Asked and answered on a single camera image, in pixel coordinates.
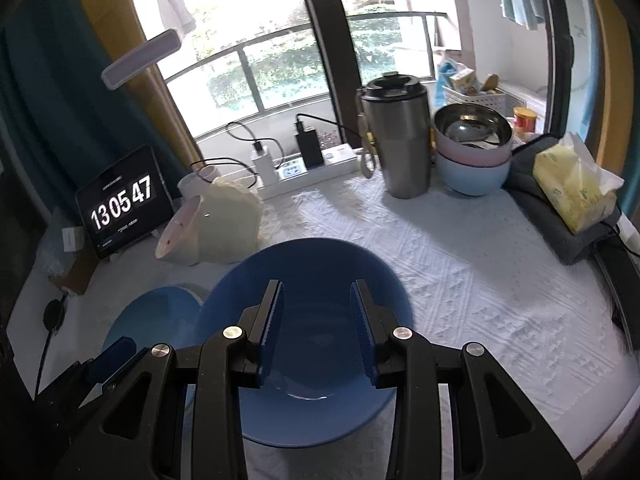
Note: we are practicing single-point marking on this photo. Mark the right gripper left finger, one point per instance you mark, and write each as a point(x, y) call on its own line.
point(260, 325)

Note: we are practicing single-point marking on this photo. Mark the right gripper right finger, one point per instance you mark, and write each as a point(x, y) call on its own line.
point(374, 327)

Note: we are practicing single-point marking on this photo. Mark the large blue bowl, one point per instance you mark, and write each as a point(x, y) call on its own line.
point(317, 390)

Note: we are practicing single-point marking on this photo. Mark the blue plate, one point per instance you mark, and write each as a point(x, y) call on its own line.
point(164, 315)

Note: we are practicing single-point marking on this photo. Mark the cream yellow bowl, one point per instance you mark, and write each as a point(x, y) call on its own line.
point(219, 225)

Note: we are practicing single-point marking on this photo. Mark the white textured table cloth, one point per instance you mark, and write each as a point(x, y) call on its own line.
point(475, 269)

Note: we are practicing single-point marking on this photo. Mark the white charger plug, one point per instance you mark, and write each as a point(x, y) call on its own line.
point(263, 163)

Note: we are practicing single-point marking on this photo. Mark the white desk lamp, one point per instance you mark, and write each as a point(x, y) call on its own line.
point(162, 107)

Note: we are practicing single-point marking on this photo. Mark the light blue bowl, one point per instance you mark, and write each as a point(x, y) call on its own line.
point(470, 180)

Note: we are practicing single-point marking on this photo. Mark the tablet showing clock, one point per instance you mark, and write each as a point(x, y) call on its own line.
point(125, 203)

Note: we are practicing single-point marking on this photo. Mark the cardboard box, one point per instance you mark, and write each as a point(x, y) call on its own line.
point(77, 278)

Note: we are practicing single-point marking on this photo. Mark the black charger plug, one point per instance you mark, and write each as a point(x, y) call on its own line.
point(309, 145)

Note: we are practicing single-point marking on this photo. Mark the dark grey folded cloth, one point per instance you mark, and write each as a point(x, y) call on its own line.
point(522, 186)

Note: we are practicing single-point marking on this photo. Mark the black round device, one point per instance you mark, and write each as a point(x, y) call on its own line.
point(53, 315)

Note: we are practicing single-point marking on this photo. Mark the clear plastic bag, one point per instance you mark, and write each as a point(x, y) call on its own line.
point(59, 246)

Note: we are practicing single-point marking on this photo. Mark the pink steel-lined bowl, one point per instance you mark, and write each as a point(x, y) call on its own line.
point(472, 135)

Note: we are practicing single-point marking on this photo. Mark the stainless steel tumbler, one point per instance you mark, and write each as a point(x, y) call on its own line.
point(394, 122)

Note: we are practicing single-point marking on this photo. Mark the red yellow can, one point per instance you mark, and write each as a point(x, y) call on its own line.
point(525, 121)

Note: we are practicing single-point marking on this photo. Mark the white laundry basket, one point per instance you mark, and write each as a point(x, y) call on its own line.
point(504, 99)

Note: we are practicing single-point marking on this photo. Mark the teal curtain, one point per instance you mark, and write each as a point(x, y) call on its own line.
point(64, 124)

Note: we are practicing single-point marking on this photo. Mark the yellow curtain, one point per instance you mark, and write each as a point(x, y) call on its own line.
point(119, 30)

